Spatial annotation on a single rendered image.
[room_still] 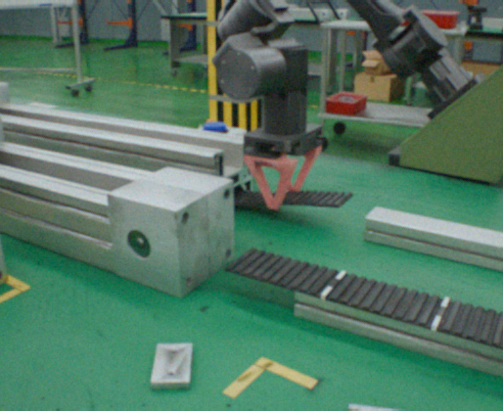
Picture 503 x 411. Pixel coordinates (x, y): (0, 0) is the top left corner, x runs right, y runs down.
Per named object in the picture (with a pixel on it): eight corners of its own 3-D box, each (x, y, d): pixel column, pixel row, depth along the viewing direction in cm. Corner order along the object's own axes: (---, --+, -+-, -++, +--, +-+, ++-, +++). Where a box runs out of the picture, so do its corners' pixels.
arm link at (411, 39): (453, 60, 99) (433, 77, 103) (420, 19, 100) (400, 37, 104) (440, 66, 92) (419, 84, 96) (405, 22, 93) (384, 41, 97)
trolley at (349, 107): (455, 147, 388) (472, 5, 348) (450, 167, 341) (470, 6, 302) (323, 131, 425) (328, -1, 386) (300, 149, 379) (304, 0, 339)
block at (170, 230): (246, 250, 63) (245, 172, 59) (181, 298, 53) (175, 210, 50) (184, 233, 67) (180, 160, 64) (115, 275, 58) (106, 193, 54)
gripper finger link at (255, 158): (242, 209, 70) (241, 139, 66) (269, 193, 76) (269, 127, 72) (289, 219, 67) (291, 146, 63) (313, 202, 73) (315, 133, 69)
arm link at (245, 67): (272, -17, 65) (233, 32, 70) (211, -18, 56) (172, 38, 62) (330, 57, 63) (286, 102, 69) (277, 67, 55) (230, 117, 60)
